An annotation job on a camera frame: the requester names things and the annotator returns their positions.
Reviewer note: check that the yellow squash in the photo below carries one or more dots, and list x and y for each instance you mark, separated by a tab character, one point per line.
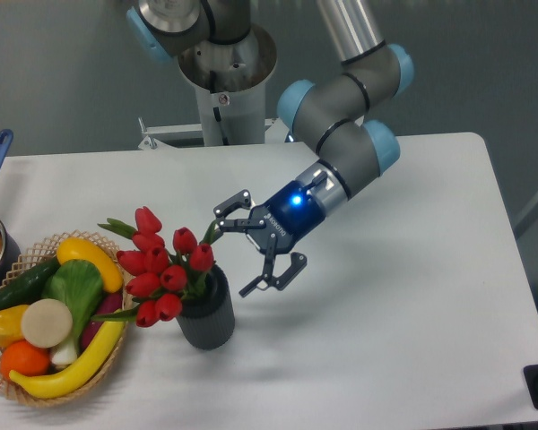
75	248

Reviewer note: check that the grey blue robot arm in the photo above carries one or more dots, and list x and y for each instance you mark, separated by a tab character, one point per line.
330	119

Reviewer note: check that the dark green cucumber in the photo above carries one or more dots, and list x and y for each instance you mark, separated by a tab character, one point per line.
28	286

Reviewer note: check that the dark grey ribbed vase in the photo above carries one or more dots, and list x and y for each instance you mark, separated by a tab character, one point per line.
209	323

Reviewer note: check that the beige round mushroom slice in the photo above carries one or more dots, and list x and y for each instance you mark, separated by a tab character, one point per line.
46	323

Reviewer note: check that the purple sweet potato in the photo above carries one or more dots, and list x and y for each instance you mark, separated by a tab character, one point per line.
108	305

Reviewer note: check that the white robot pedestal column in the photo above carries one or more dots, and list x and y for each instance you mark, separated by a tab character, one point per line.
229	83

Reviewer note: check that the yellow bell pepper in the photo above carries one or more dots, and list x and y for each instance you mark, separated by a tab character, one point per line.
11	325

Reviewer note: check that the orange fruit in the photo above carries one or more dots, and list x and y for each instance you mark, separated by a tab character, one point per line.
25	359

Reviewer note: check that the red tulip bouquet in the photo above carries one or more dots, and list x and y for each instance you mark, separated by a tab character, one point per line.
162	282

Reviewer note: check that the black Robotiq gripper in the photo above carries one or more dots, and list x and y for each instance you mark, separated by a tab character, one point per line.
296	215

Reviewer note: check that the yellow banana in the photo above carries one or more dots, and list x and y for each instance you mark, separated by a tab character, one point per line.
77	374

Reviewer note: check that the woven wicker basket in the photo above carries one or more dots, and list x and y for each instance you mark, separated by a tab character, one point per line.
34	254

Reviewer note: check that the green bok choy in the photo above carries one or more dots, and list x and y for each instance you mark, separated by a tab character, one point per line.
77	284

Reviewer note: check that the white metal base frame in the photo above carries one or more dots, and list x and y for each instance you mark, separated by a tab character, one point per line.
191	135

